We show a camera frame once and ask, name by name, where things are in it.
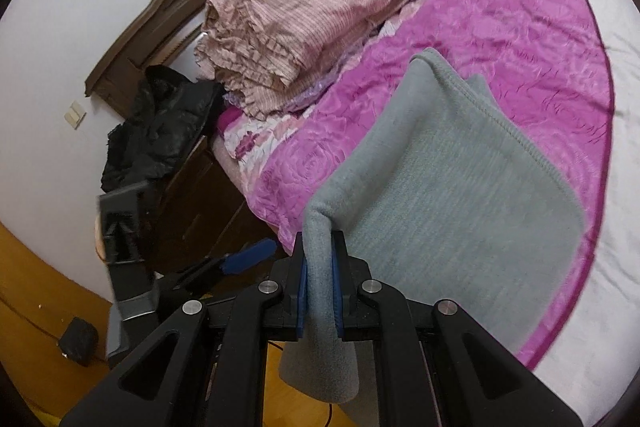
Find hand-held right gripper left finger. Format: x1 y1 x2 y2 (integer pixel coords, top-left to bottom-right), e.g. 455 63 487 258
60 232 307 427

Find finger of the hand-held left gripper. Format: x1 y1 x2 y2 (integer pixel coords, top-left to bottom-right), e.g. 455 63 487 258
159 239 277 303

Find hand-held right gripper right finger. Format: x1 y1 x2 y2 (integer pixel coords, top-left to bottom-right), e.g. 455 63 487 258
332 231 584 427

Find grey pants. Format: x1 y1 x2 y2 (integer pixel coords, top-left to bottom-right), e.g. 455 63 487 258
279 48 586 406

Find dark wooden nightstand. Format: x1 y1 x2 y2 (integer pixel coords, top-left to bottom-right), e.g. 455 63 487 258
142 134 281 275

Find black jacket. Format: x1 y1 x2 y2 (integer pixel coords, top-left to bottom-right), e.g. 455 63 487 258
101 65 224 195

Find pink floral bedsheet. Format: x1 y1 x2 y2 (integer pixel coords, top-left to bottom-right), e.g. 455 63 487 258
216 106 323 170

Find black power adapter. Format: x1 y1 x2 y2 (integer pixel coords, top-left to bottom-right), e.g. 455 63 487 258
58 317 99 366

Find pink striped quilt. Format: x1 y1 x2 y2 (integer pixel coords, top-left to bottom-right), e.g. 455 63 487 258
194 0 451 116

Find magenta and white bedspread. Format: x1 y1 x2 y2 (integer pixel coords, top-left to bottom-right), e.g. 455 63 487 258
210 0 640 418

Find wall switch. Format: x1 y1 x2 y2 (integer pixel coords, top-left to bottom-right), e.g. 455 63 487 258
64 102 87 130

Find black cable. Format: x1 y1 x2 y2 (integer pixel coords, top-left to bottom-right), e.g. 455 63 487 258
0 294 65 342

